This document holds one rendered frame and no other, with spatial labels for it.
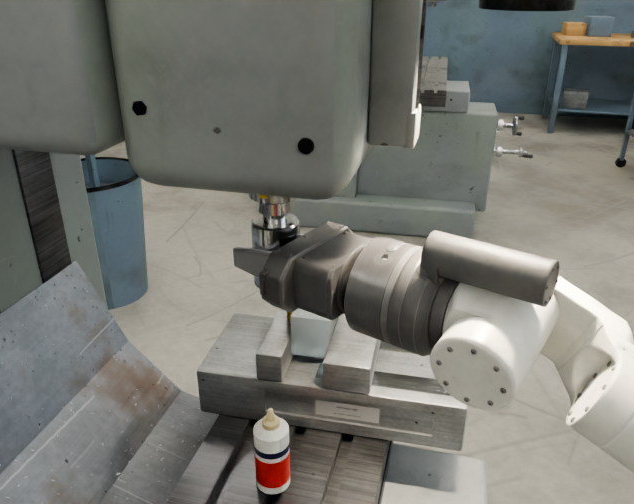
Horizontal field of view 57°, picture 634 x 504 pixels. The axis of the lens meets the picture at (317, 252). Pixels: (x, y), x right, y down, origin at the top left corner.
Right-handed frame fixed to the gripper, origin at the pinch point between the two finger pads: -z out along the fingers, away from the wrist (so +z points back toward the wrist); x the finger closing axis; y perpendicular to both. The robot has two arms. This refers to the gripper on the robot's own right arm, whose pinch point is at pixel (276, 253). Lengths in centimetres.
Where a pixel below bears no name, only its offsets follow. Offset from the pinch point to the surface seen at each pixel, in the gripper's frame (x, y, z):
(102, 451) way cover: 9.8, 31.2, -23.0
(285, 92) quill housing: 7.6, -17.7, 8.0
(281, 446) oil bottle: 2.7, 22.1, 1.9
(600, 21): -602, 19, -102
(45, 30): 15.8, -21.7, -7.0
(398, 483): -13.2, 37.2, 8.6
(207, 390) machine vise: -1.8, 25.0, -14.7
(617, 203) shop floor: -392, 121, -24
